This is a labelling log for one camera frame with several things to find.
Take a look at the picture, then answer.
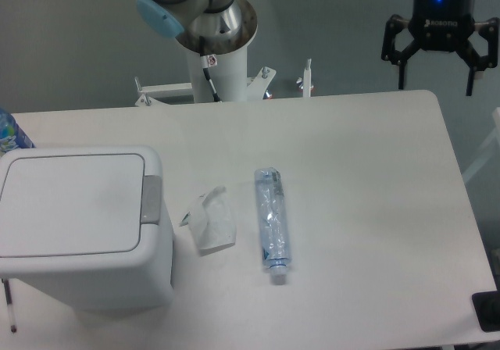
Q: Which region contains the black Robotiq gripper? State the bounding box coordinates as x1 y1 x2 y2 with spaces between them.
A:
380 0 500 97

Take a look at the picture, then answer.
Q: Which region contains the white push-lid trash can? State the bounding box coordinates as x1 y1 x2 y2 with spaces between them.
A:
1 145 173 310

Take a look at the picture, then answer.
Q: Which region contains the crushed clear plastic bottle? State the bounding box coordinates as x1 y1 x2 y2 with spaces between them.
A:
254 167 292 285

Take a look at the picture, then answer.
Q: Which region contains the black device at table corner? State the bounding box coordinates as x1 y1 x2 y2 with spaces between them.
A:
472 291 499 333

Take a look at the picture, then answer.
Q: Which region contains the crumpled white paper wrapper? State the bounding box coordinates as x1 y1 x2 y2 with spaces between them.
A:
179 186 237 256

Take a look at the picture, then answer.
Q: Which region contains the blue labelled bottle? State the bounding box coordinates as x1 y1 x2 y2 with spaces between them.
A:
1 109 35 155

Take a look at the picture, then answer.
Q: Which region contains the thin pen with dark tip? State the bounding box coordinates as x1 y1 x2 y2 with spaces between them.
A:
2 279 17 334

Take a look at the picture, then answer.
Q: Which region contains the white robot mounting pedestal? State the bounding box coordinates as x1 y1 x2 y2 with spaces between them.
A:
134 51 316 107

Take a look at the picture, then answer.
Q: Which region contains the black cable on pedestal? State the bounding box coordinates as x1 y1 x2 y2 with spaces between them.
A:
198 35 223 103

